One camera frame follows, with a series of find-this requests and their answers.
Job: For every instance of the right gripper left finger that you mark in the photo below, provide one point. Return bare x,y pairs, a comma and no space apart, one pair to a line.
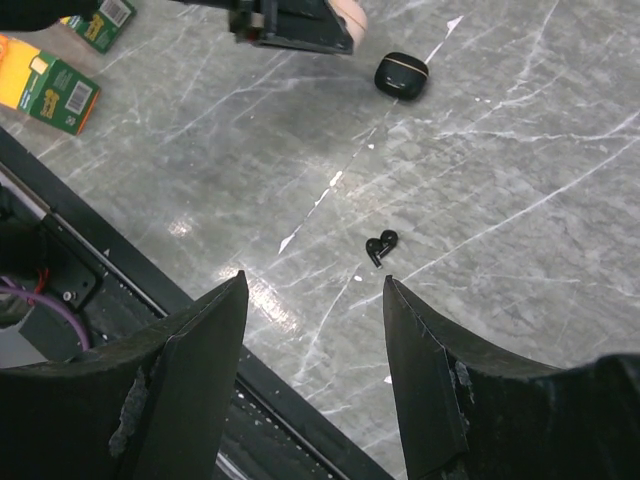
151,405

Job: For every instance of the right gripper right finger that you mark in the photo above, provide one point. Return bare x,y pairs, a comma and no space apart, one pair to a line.
469,409

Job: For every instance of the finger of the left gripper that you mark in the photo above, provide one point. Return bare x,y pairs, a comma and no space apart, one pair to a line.
312,26

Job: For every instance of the beige earbud charging case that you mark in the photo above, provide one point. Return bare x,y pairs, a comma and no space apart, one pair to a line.
354,16

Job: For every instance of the black earbud charging case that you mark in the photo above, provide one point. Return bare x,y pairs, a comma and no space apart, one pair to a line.
401,76

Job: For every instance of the black earbuds pair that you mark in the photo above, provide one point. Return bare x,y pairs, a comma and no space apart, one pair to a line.
377,248

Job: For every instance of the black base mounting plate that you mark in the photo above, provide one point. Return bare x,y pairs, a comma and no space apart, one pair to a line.
58,251

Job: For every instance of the orange juice box left upper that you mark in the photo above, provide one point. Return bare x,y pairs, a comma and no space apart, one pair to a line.
105,25

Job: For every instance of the orange juice box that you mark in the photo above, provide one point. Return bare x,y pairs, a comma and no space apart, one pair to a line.
105,25
45,87

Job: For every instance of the orange juice box left lower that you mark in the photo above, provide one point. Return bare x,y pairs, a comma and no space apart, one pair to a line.
45,87

